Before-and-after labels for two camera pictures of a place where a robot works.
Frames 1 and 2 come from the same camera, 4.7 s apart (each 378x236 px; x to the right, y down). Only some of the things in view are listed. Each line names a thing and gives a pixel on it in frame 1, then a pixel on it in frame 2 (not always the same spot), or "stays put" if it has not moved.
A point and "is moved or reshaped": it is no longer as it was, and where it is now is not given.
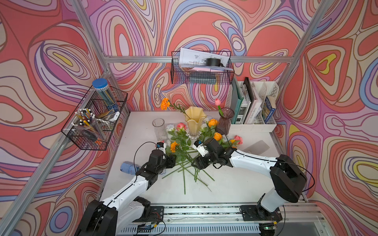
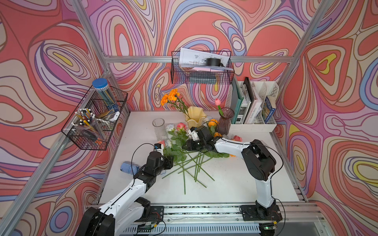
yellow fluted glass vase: [194, 116] stays put
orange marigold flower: [174, 147] -> [172, 97]
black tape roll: [214, 62] stays put
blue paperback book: [267, 110] stays put
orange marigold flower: [165, 103] is moved or reshaped
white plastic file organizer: [252, 106] stays put
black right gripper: [200, 162] -> [190, 146]
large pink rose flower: [237, 138] stays put
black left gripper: [170, 162] stays put
